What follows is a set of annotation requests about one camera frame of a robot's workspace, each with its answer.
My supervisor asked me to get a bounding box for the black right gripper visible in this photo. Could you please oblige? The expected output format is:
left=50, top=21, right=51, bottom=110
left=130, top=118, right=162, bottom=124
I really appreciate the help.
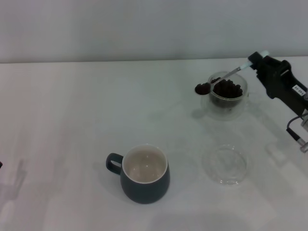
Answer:
left=247, top=51, right=308, bottom=113

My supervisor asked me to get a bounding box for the metal spoon with blue handle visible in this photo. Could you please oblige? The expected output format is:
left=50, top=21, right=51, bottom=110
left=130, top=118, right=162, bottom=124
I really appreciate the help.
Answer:
left=194, top=50, right=270, bottom=95

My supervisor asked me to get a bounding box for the dark blue-grey ceramic mug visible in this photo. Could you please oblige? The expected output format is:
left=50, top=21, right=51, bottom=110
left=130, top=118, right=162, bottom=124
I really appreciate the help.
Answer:
left=105, top=143, right=171, bottom=205

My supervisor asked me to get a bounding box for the coffee beans pile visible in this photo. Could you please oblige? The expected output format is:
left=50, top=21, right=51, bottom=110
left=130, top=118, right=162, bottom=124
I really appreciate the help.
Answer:
left=211, top=77, right=244, bottom=108

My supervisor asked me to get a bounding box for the clear glass saucer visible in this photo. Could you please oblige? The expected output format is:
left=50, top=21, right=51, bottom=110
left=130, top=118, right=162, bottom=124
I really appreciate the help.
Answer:
left=202, top=143, right=249, bottom=185

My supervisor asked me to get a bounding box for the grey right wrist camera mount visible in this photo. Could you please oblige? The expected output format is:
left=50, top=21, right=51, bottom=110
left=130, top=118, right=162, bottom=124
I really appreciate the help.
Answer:
left=300, top=112, right=308, bottom=132

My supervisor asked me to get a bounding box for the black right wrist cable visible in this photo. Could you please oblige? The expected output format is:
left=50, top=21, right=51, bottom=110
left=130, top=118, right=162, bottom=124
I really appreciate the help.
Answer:
left=285, top=115, right=308, bottom=153

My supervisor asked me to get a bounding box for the clear double-wall glass cup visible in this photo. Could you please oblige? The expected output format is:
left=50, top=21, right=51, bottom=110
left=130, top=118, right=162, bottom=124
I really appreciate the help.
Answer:
left=201, top=70, right=262, bottom=121

